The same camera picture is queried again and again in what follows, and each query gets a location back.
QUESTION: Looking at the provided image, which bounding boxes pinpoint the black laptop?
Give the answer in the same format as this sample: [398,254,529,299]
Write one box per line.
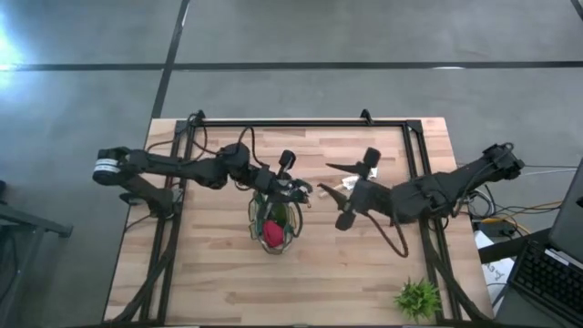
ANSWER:
[508,158,583,325]

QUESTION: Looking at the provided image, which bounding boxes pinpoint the black metal table frame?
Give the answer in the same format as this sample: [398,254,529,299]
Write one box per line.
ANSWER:
[102,108,496,325]

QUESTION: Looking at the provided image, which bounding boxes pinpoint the yellow floor cable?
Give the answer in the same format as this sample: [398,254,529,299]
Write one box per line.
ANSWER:
[481,200,565,234]

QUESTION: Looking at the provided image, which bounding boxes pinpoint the green plastic spray bottle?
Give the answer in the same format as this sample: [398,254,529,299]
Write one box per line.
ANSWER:
[267,203,290,228]

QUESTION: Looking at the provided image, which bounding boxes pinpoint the black floor cable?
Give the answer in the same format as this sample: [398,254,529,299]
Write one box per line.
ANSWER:
[464,184,562,220]

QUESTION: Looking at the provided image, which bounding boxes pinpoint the grey laptop desk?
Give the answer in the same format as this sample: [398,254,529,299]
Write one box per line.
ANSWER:
[477,226,583,328]

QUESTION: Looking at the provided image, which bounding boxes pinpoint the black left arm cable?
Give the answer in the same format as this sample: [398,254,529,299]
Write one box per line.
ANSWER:
[236,126,271,169]

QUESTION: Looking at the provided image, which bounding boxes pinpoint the small green artificial plant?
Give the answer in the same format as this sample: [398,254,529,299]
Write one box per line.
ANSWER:
[394,276,443,323]

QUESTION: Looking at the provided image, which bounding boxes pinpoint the braided right arm cable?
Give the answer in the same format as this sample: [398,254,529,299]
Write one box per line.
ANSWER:
[362,210,410,260]

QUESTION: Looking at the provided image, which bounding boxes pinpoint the black metal stand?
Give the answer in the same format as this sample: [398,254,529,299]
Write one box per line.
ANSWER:
[0,179,74,328]

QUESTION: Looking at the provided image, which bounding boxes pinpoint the black power box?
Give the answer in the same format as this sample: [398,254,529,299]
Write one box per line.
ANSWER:
[477,220,518,238]

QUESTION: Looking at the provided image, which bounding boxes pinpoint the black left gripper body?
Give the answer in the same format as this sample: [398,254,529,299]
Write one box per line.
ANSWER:
[257,149,301,202]

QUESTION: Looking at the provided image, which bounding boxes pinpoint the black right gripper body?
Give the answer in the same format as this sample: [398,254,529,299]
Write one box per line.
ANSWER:
[335,146,395,232]

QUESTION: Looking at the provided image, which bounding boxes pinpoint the white paper sheet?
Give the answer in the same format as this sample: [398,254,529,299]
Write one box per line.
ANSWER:
[473,230,516,304]

